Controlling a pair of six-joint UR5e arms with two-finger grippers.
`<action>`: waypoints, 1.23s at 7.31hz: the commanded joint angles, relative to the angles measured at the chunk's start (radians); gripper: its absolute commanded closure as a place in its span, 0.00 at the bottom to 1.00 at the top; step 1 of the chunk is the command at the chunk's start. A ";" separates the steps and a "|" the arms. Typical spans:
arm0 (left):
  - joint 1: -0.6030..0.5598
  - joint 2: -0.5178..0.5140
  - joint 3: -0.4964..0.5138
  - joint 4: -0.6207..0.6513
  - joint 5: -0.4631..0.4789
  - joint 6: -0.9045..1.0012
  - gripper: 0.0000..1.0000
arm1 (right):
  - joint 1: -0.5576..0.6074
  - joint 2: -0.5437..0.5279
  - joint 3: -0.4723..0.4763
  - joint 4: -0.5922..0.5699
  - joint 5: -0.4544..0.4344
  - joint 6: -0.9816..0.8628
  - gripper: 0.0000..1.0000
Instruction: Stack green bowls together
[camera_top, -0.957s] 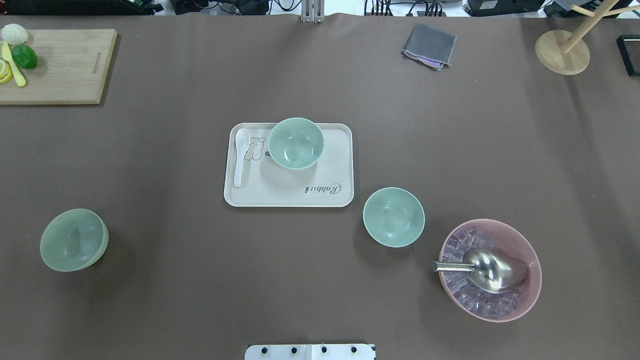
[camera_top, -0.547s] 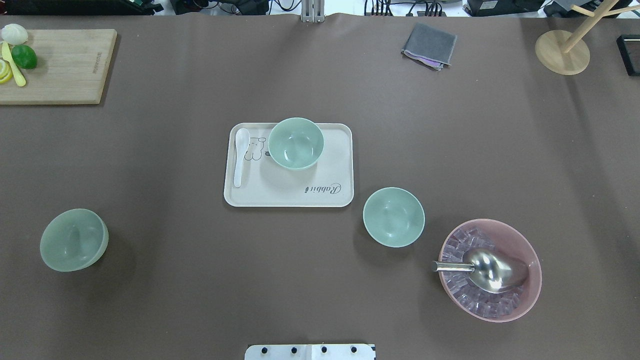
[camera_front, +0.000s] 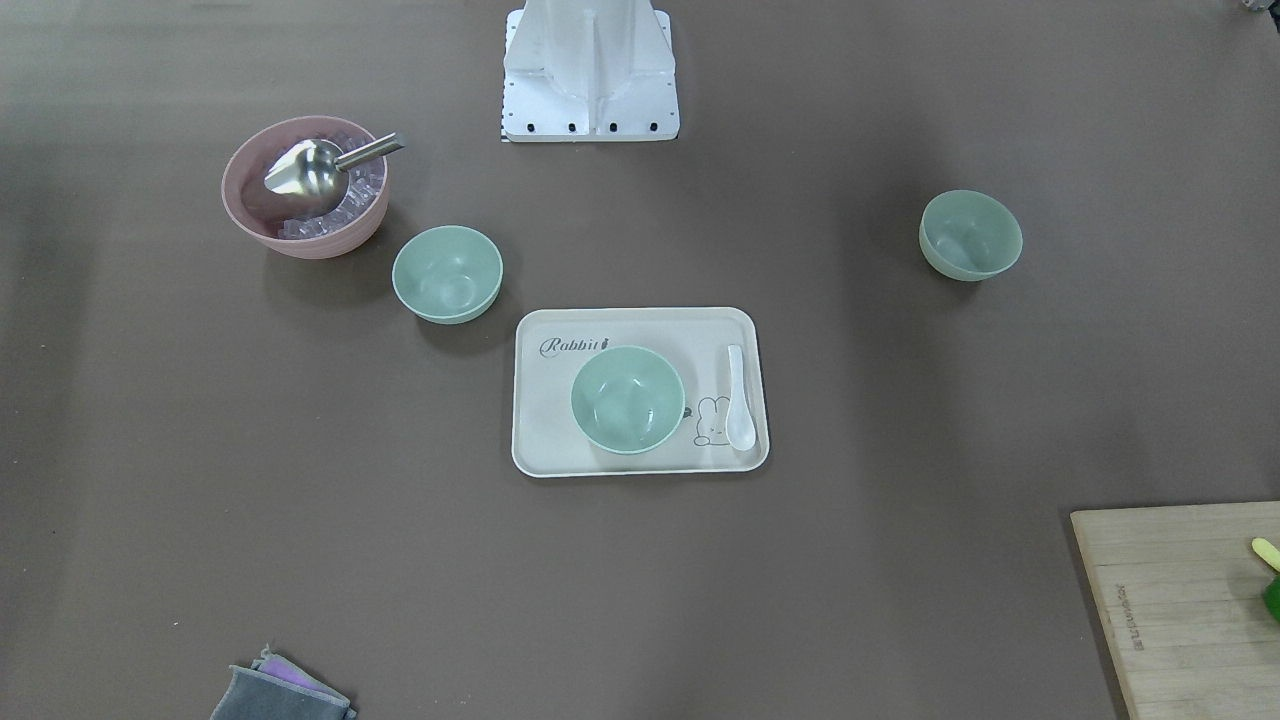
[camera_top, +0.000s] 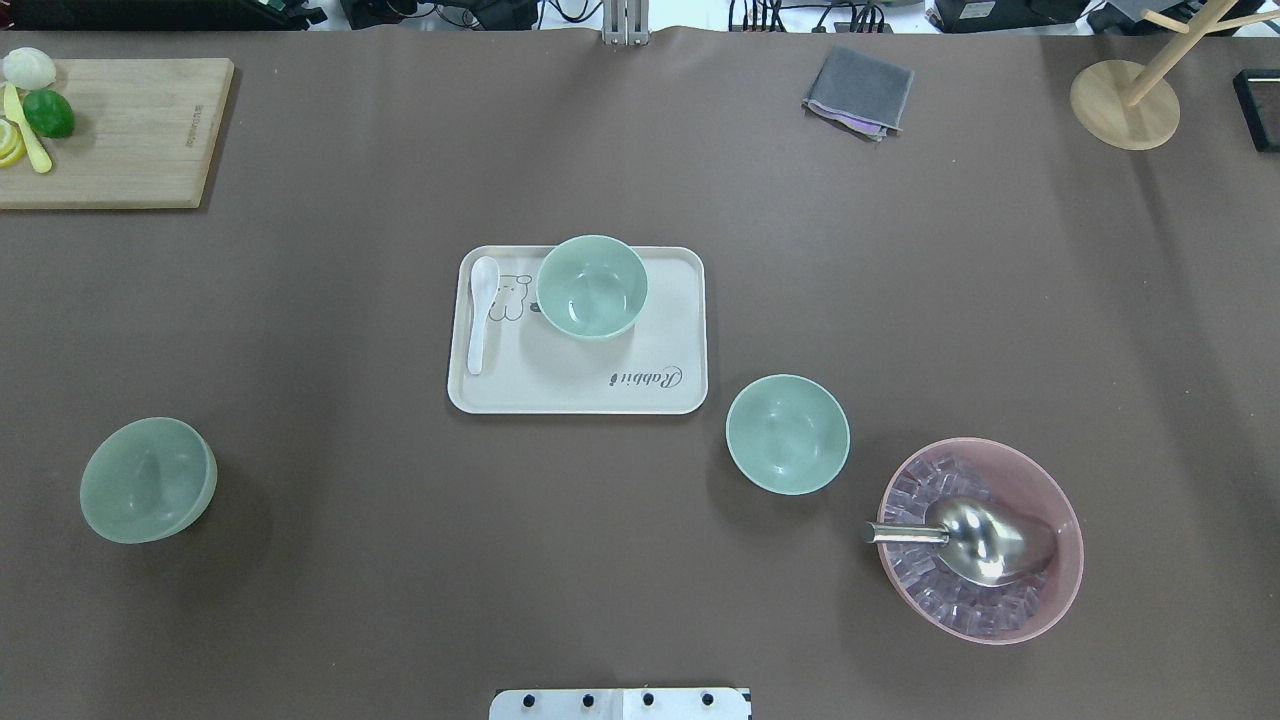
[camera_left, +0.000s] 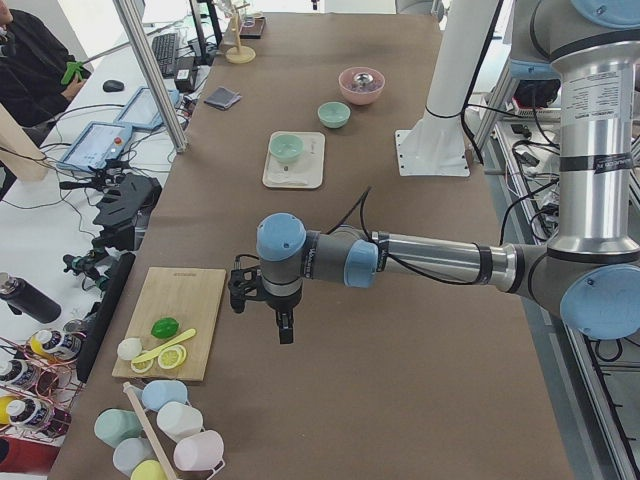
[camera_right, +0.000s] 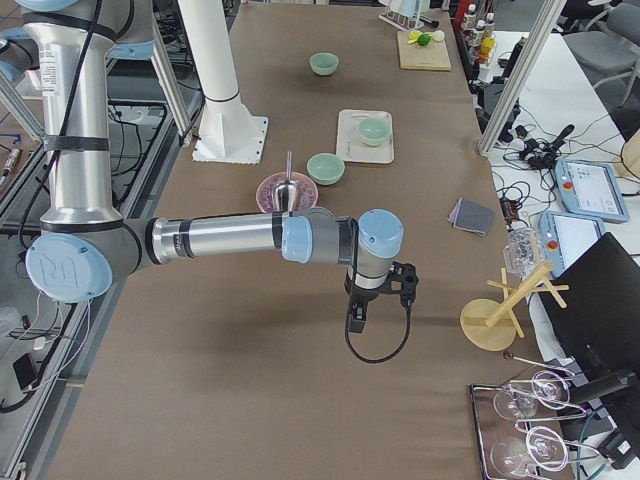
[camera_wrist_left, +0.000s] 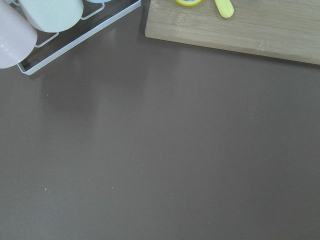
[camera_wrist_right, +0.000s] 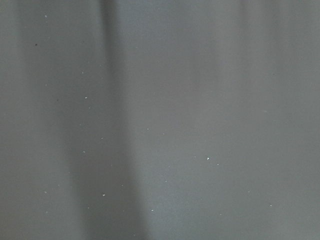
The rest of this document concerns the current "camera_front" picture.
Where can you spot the green bowl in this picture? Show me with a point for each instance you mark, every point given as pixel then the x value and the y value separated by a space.
pixel 968 236
pixel 448 275
pixel 627 400

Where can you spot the green bowl on tray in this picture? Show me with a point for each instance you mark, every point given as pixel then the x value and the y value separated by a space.
pixel 627 400

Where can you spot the white rabbit tray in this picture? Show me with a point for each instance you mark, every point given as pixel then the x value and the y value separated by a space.
pixel 551 345

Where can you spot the white ceramic spoon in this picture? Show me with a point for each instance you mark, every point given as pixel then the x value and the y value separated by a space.
pixel 740 426

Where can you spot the pink bowl with ice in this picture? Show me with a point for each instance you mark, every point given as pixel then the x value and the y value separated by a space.
pixel 352 222

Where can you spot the metal ice scoop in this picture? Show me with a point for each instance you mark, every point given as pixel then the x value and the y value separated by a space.
pixel 311 178

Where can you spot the grey and purple cloths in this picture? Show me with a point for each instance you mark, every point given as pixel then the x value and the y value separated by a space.
pixel 274 687

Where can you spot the wooden cutting board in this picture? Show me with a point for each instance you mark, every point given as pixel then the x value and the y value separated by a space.
pixel 1179 593

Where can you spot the yellow plastic knife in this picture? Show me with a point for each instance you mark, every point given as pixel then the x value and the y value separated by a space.
pixel 1266 552

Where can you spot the green lime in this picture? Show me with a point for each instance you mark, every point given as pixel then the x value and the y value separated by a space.
pixel 1271 598

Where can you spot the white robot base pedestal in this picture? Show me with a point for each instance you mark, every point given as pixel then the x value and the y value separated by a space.
pixel 589 71

